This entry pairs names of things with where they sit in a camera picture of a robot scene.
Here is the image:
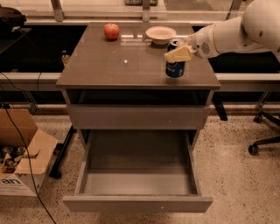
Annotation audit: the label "black office chair base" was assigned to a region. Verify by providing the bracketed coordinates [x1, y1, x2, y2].
[248, 110, 280, 156]

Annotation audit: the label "white paper bowl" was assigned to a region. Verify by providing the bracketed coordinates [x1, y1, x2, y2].
[145, 26, 177, 45]

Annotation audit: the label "black bag on shelf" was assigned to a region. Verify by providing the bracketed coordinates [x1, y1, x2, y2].
[0, 6, 26, 35]

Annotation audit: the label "black table leg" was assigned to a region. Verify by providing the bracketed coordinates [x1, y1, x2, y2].
[49, 126, 76, 179]

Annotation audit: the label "closed grey top drawer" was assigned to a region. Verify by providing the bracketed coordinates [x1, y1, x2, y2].
[67, 104, 210, 130]

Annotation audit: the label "red apple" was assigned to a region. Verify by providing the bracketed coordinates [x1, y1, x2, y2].
[103, 23, 120, 40]

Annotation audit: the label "grey drawer cabinet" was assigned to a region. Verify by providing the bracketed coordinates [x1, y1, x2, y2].
[57, 23, 220, 144]

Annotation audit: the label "open grey middle drawer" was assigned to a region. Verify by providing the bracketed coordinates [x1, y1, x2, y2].
[63, 130, 213, 213]

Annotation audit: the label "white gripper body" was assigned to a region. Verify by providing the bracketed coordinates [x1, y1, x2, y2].
[189, 24, 220, 59]

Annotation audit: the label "black cable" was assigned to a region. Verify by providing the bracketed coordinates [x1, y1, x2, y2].
[0, 71, 58, 224]

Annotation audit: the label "blue pepsi can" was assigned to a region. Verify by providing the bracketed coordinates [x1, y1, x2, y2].
[165, 38, 186, 78]

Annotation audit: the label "cardboard box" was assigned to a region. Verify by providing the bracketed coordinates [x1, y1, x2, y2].
[0, 108, 58, 196]

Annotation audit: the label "cans in cardboard box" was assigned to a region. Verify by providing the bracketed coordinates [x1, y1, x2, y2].
[0, 146, 26, 173]

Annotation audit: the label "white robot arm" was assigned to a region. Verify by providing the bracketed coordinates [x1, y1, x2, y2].
[164, 0, 280, 63]

